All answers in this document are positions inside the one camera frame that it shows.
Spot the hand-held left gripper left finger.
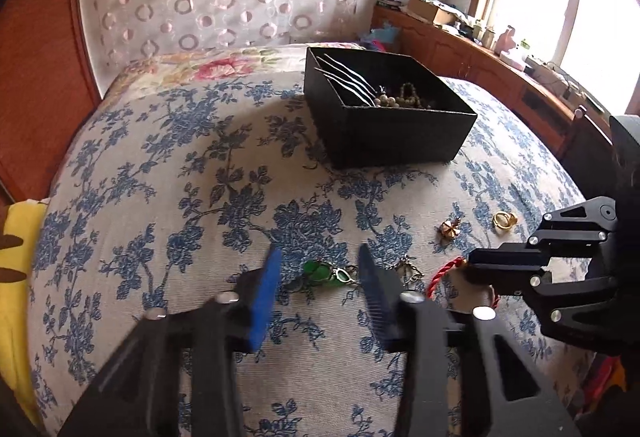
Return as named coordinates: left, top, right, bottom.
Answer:
left=57, top=246, right=284, bottom=437

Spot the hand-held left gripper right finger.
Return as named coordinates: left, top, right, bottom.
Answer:
left=357, top=243, right=581, bottom=437

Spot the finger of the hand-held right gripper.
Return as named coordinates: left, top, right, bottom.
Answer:
left=467, top=198, right=619, bottom=291
left=492, top=267, right=622, bottom=354

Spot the gold ring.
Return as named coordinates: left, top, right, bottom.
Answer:
left=492, top=210, right=519, bottom=233

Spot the silver pendant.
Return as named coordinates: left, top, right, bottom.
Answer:
left=389, top=254, right=425, bottom=284

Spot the green gemstone pendant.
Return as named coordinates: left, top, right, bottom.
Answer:
left=286, top=259, right=359, bottom=294

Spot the red cord bracelet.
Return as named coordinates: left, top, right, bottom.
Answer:
left=426, top=255, right=502, bottom=314

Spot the gold flower earring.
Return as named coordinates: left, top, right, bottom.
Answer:
left=437, top=216, right=464, bottom=244

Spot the black jewelry box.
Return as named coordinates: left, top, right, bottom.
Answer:
left=303, top=46, right=478, bottom=169

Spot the olive bead bracelet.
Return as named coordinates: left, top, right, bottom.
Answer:
left=398, top=81, right=439, bottom=111

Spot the white pearl necklace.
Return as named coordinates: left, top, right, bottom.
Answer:
left=372, top=88, right=402, bottom=110

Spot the blue floral cloth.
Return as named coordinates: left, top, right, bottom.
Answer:
left=29, top=66, right=597, bottom=437

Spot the pink figurine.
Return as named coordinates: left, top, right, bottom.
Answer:
left=499, top=26, right=522, bottom=56

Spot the long wooden cabinet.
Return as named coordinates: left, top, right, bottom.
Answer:
left=371, top=4, right=612, bottom=159

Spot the group of small bottles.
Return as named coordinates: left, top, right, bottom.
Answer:
left=469, top=17, right=497, bottom=46

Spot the pink floral bed cover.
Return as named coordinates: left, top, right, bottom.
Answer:
left=101, top=44, right=372, bottom=101

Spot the yellow pillow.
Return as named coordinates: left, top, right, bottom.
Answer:
left=0, top=198, right=52, bottom=424

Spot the teal bag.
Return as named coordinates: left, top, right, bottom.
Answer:
left=356, top=20, right=402, bottom=51

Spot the cardboard box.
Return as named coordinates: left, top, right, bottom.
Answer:
left=406, top=0, right=457, bottom=26

